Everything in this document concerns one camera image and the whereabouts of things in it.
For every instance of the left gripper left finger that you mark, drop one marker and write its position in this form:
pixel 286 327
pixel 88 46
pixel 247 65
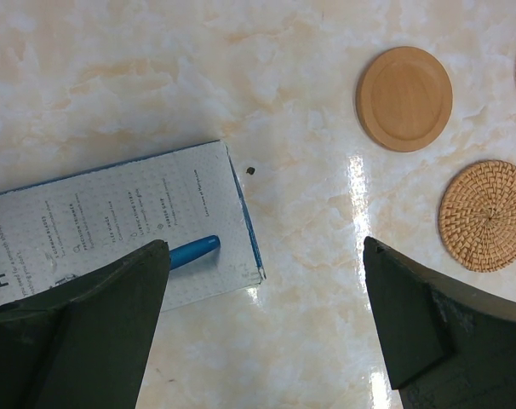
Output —
pixel 84 344

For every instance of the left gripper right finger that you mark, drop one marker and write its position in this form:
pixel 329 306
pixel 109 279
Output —
pixel 445 344

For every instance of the woven rattan coaster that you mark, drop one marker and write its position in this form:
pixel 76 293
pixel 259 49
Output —
pixel 477 216

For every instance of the light wood coaster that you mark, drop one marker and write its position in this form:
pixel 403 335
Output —
pixel 404 99

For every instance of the blue white razor box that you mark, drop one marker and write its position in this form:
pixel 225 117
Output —
pixel 56 231

